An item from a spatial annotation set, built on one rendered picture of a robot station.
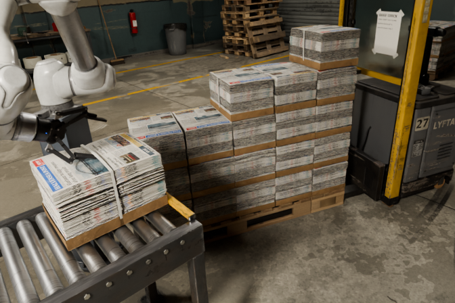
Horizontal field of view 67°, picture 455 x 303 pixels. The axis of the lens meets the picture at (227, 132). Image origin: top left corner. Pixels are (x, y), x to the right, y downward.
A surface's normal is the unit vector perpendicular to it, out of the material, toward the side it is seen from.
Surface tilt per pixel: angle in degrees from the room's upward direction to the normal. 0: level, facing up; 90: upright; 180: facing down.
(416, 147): 90
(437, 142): 90
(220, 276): 0
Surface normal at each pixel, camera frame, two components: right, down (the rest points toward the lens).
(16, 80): 0.70, -0.31
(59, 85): 0.29, 0.32
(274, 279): -0.05, -0.92
